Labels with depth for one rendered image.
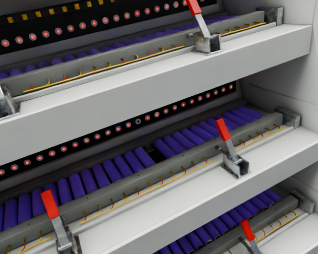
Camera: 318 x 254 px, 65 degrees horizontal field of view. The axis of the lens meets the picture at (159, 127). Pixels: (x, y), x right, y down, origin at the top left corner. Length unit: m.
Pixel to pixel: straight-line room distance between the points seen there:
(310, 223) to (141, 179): 0.36
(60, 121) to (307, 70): 0.40
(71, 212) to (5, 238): 0.09
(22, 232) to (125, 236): 0.14
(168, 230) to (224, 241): 0.18
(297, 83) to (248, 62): 0.15
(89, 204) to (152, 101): 0.18
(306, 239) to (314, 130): 0.21
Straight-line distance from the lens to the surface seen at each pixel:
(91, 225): 0.38
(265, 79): 0.57
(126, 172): 0.42
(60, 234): 0.35
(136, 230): 0.36
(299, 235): 0.59
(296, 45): 0.46
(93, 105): 0.30
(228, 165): 0.41
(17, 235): 0.41
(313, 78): 0.50
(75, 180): 0.44
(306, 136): 0.52
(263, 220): 0.56
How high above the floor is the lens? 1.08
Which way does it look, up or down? 13 degrees down
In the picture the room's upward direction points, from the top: 17 degrees counter-clockwise
